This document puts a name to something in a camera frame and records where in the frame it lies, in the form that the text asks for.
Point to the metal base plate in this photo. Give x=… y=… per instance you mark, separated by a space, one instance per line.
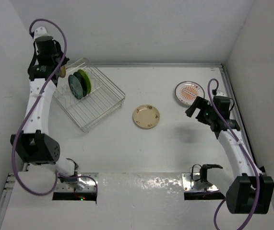
x=86 y=182
x=191 y=185

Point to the teal speckled plate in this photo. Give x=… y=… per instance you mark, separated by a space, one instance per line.
x=71 y=80

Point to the cream plate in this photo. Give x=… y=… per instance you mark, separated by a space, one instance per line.
x=146 y=116

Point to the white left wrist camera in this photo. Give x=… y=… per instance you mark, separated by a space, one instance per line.
x=39 y=32

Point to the lime green plate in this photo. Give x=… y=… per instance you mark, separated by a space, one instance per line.
x=87 y=80

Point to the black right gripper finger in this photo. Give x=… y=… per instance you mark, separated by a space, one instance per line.
x=202 y=117
x=199 y=103

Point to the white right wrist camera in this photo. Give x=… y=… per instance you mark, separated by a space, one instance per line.
x=220 y=93

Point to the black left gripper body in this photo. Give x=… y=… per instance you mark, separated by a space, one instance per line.
x=59 y=56

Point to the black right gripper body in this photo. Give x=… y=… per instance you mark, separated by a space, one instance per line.
x=210 y=114

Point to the wire dish rack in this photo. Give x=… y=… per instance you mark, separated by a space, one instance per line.
x=104 y=98

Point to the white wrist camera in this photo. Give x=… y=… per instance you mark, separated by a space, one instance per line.
x=220 y=93
x=39 y=32

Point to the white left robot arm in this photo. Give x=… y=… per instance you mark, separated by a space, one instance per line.
x=34 y=145

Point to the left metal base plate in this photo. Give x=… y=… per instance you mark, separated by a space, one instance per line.
x=86 y=182

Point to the white plate orange sunburst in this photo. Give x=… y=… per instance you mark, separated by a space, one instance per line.
x=187 y=91

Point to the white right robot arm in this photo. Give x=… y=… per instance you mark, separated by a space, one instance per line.
x=248 y=188

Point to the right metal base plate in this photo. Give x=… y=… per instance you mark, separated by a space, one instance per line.
x=191 y=185

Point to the yellow brown plate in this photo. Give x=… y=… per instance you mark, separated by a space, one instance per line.
x=62 y=72

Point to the black plate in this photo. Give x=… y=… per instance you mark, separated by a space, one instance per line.
x=80 y=88

